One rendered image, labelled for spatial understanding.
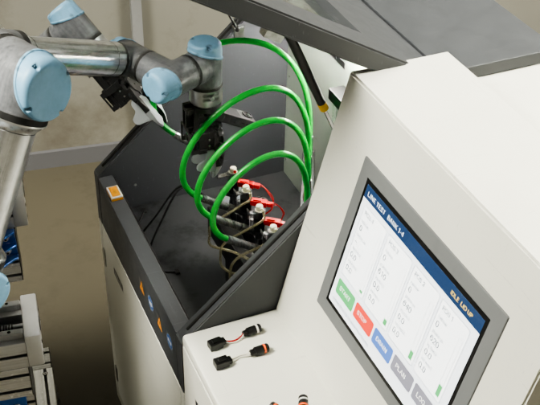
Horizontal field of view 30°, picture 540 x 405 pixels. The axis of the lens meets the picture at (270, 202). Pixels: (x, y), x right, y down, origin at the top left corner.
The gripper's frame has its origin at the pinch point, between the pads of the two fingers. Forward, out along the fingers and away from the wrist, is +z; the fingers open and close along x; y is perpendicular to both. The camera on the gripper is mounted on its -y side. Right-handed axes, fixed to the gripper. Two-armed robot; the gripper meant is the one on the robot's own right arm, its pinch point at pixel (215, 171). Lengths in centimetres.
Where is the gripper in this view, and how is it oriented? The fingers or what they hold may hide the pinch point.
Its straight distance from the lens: 240.0
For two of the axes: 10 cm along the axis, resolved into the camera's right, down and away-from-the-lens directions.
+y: -9.2, 2.3, -3.3
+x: 4.0, 5.6, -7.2
